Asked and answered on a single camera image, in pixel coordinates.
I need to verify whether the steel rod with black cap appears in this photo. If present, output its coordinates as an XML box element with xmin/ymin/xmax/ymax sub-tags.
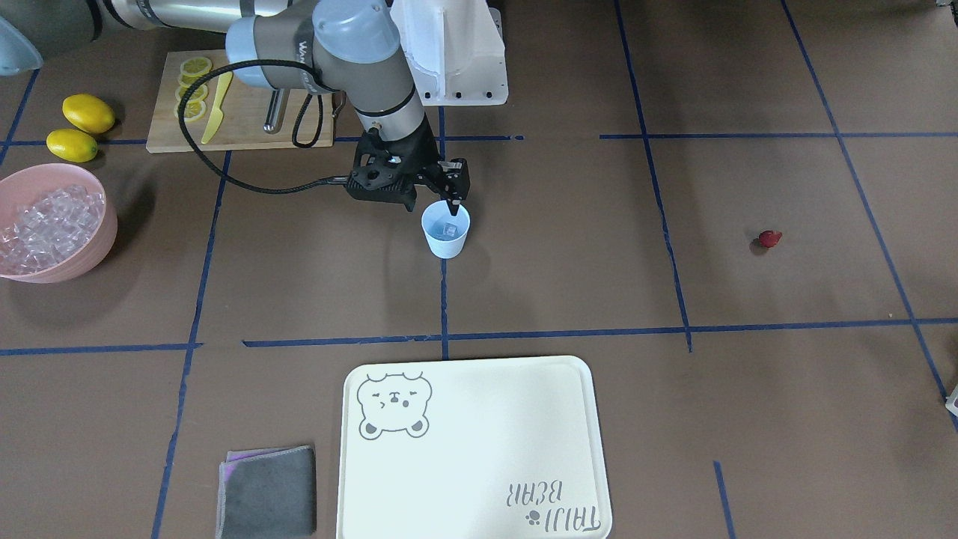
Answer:
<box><xmin>263</xmin><ymin>88</ymin><xmax>290</xmax><ymax>135</ymax></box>

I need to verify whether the whole yellow lemon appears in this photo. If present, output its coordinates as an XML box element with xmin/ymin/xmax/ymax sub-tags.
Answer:
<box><xmin>61</xmin><ymin>94</ymin><xmax>116</xmax><ymax>135</ymax></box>
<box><xmin>46</xmin><ymin>129</ymin><xmax>99</xmax><ymax>163</ymax></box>

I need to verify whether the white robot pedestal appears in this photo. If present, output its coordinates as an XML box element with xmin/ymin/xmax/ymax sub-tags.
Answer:
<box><xmin>391</xmin><ymin>1</ymin><xmax>509</xmax><ymax>107</ymax></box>

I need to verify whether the pink bowl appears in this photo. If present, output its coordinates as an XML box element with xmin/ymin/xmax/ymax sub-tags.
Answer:
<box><xmin>2</xmin><ymin>163</ymin><xmax>118</xmax><ymax>284</ymax></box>

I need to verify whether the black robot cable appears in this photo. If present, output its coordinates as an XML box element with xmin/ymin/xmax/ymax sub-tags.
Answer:
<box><xmin>177</xmin><ymin>60</ymin><xmax>353</xmax><ymax>197</ymax></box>

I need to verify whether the red strawberry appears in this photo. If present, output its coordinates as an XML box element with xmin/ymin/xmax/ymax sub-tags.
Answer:
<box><xmin>757</xmin><ymin>230</ymin><xmax>783</xmax><ymax>249</ymax></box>

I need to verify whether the grey folded cloth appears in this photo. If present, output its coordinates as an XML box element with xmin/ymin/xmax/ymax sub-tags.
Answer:
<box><xmin>215</xmin><ymin>445</ymin><xmax>316</xmax><ymax>538</ymax></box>

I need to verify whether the lemon slice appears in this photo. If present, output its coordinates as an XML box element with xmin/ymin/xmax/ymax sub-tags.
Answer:
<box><xmin>174</xmin><ymin>83</ymin><xmax>209</xmax><ymax>103</ymax></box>
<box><xmin>179</xmin><ymin>57</ymin><xmax>213</xmax><ymax>78</ymax></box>
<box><xmin>177</xmin><ymin>73</ymin><xmax>204</xmax><ymax>88</ymax></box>
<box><xmin>172</xmin><ymin>101</ymin><xmax>207</xmax><ymax>124</ymax></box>

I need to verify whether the pile of clear ice cubes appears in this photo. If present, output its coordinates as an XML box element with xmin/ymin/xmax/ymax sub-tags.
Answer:
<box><xmin>1</xmin><ymin>184</ymin><xmax>106</xmax><ymax>274</ymax></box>

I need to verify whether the cream bear tray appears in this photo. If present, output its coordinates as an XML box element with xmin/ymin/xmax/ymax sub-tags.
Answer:
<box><xmin>336</xmin><ymin>355</ymin><xmax>613</xmax><ymax>538</ymax></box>

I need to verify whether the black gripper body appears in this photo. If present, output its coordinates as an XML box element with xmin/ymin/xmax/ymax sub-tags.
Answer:
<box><xmin>357</xmin><ymin>120</ymin><xmax>470</xmax><ymax>202</ymax></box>

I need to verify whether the wooden cutting board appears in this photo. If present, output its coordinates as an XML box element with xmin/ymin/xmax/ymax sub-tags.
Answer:
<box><xmin>146</xmin><ymin>50</ymin><xmax>336</xmax><ymax>154</ymax></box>

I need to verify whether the yellow plastic knife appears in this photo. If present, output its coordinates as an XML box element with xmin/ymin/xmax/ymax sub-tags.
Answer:
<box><xmin>201</xmin><ymin>71</ymin><xmax>234</xmax><ymax>144</ymax></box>

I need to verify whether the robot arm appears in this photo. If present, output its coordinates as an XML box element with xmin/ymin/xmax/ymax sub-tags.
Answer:
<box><xmin>1</xmin><ymin>1</ymin><xmax>470</xmax><ymax>215</ymax></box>

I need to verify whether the light blue plastic cup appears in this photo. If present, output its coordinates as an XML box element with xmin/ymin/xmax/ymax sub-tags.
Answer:
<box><xmin>421</xmin><ymin>201</ymin><xmax>472</xmax><ymax>260</ymax></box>

